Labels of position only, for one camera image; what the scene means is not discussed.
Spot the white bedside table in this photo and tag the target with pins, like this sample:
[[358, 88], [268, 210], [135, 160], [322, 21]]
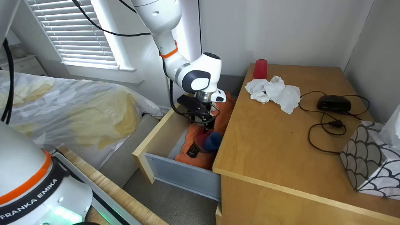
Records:
[[23, 64]]

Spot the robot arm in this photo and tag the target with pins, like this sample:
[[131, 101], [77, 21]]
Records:
[[175, 28]]

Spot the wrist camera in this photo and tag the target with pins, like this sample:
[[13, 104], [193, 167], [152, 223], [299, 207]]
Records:
[[187, 101]]

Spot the wooden nightstand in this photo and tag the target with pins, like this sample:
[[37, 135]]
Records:
[[275, 140]]

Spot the black remote control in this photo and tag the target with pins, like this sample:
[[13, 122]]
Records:
[[192, 150]]

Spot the patterned tissue box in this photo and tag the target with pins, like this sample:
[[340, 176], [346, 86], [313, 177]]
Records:
[[365, 162]]

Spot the bed with floral cover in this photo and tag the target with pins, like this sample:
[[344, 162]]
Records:
[[78, 112]]

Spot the orange cloth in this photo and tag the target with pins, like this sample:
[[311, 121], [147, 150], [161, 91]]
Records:
[[223, 115]]

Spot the crumpled white tissue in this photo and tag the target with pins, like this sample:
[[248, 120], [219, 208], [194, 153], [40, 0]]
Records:
[[281, 93]]

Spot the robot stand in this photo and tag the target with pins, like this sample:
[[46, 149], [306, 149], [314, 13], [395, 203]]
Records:
[[112, 190]]

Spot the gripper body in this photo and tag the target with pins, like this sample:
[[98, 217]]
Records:
[[201, 114]]

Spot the drawer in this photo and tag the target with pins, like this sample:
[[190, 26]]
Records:
[[184, 173]]

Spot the black alarm clock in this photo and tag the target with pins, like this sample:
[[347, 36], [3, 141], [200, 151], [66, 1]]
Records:
[[333, 103]]

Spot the red plastic cup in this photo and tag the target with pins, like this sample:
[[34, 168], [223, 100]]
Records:
[[260, 68]]

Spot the blue cup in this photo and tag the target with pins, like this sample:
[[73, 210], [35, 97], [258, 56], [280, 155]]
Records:
[[214, 141]]

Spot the window with white blinds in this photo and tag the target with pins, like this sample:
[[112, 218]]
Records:
[[78, 34]]

